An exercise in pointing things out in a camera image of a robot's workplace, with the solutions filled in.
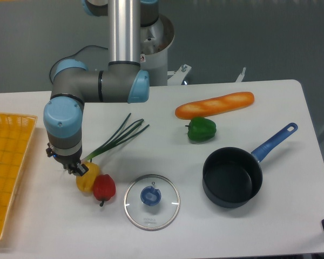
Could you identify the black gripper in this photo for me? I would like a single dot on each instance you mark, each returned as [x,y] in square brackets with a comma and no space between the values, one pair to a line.
[69,158]

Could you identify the green onion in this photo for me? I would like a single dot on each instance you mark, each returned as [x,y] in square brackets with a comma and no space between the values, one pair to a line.
[123,134]

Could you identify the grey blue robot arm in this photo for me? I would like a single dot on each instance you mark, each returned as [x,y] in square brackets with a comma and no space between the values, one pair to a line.
[74,85]

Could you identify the yellow bell pepper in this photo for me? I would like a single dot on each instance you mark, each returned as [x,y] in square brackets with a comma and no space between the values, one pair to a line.
[85,183]

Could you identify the red bell pepper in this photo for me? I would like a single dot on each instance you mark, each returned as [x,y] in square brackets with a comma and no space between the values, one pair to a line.
[104,188]

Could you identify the yellow woven basket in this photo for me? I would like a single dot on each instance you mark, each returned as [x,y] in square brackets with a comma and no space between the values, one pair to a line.
[16,132]

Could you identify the glass lid blue knob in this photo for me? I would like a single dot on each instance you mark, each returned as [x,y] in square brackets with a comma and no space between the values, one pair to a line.
[151,202]

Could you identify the green bell pepper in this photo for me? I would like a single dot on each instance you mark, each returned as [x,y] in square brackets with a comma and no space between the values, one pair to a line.
[201,129]

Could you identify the orange baguette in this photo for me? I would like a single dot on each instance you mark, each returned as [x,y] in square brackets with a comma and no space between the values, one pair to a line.
[215,106]

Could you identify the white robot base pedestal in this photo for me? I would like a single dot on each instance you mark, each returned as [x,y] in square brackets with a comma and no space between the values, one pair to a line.
[155,41]

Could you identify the dark saucepan blue handle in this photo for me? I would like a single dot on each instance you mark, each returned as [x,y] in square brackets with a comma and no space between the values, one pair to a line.
[232,176]

